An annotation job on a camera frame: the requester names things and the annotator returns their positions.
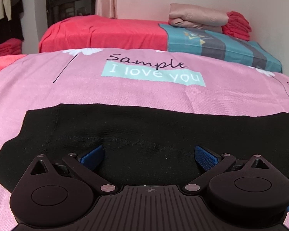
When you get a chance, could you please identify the black pants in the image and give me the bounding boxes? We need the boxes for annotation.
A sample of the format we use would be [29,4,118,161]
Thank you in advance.
[0,104,289,191]

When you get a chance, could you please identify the pink printed bed sheet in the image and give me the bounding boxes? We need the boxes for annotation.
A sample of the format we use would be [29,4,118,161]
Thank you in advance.
[0,47,289,231]

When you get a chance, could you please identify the teal grey striped pillow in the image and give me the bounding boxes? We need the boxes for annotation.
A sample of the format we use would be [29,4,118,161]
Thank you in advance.
[159,24,283,73]

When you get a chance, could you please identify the red bed cover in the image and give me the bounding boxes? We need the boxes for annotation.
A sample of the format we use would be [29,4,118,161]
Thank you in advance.
[38,15,167,53]

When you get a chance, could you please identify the coral red blanket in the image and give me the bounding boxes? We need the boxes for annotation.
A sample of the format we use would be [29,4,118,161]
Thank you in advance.
[0,54,26,71]

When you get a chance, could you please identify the red folded towels stack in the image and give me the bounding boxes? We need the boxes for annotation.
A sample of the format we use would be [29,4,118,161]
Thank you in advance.
[222,11,252,41]

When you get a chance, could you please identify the red folded cloth pile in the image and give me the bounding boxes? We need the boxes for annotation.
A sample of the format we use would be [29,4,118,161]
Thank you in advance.
[0,38,22,56]

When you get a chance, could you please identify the beige folded blanket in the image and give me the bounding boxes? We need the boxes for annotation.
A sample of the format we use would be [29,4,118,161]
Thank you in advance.
[169,3,229,33]

